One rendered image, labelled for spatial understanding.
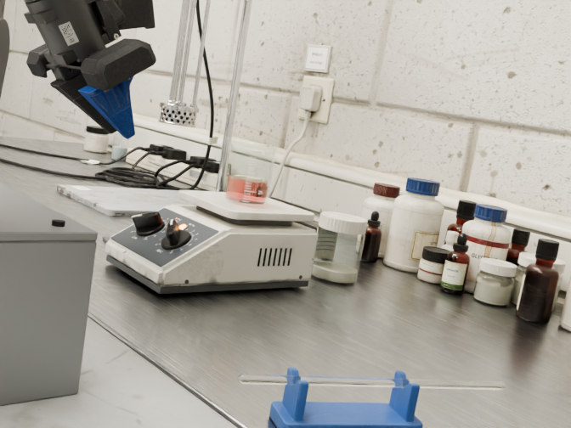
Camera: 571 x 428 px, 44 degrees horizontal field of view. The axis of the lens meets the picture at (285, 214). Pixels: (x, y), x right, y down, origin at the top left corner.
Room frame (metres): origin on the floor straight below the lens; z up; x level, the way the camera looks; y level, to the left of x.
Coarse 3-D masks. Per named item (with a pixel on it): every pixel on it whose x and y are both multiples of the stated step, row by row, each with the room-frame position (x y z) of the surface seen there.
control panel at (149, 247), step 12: (168, 216) 0.78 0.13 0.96; (180, 216) 0.78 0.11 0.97; (132, 228) 0.77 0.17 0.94; (180, 228) 0.74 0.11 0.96; (192, 228) 0.74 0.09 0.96; (204, 228) 0.73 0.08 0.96; (120, 240) 0.75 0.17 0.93; (132, 240) 0.75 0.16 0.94; (144, 240) 0.74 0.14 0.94; (156, 240) 0.73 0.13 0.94; (192, 240) 0.71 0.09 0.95; (204, 240) 0.71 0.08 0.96; (144, 252) 0.71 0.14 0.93; (156, 252) 0.71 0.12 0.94; (168, 252) 0.70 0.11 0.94; (180, 252) 0.70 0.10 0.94; (156, 264) 0.69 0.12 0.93
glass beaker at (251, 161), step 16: (240, 144) 0.78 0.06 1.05; (256, 144) 0.77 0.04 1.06; (272, 144) 0.78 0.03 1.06; (240, 160) 0.78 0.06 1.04; (256, 160) 0.77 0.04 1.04; (272, 160) 0.79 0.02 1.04; (240, 176) 0.77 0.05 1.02; (256, 176) 0.77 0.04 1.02; (224, 192) 0.79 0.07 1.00; (240, 192) 0.77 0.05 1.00; (256, 192) 0.78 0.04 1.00
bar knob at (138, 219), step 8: (136, 216) 0.76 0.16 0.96; (144, 216) 0.76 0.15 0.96; (152, 216) 0.75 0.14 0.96; (160, 216) 0.76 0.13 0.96; (136, 224) 0.76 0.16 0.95; (144, 224) 0.76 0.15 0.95; (152, 224) 0.76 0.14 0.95; (160, 224) 0.76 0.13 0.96; (136, 232) 0.76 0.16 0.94; (144, 232) 0.75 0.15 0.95; (152, 232) 0.75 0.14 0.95
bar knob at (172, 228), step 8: (168, 224) 0.72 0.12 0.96; (176, 224) 0.72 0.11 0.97; (168, 232) 0.71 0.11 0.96; (176, 232) 0.71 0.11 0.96; (184, 232) 0.73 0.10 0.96; (168, 240) 0.70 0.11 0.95; (176, 240) 0.71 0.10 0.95; (184, 240) 0.71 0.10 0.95; (168, 248) 0.71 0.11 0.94; (176, 248) 0.71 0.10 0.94
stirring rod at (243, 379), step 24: (264, 384) 0.43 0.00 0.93; (288, 384) 0.44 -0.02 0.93; (312, 384) 0.44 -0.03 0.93; (336, 384) 0.45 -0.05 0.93; (360, 384) 0.45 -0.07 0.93; (384, 384) 0.46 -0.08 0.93; (408, 384) 0.46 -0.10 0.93; (432, 384) 0.47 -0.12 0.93; (456, 384) 0.48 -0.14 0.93; (480, 384) 0.48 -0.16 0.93; (504, 384) 0.49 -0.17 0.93
